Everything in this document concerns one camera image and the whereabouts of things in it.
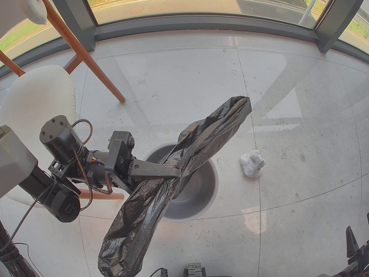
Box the window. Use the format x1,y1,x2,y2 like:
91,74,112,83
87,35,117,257
0,0,369,68

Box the white paper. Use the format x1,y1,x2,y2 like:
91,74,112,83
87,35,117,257
240,150,266,179

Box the black plastic bag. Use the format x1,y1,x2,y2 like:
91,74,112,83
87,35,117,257
97,96,252,277

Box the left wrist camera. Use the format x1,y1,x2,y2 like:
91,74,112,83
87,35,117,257
104,131,136,174

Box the white cushioned wooden chair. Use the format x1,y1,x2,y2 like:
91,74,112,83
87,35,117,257
0,0,126,210

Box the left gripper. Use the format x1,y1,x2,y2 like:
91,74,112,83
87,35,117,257
85,150,182,193

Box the grey trash bin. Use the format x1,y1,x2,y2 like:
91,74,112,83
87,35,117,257
143,143,219,223

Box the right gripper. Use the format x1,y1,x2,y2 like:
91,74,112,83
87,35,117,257
346,212,369,270

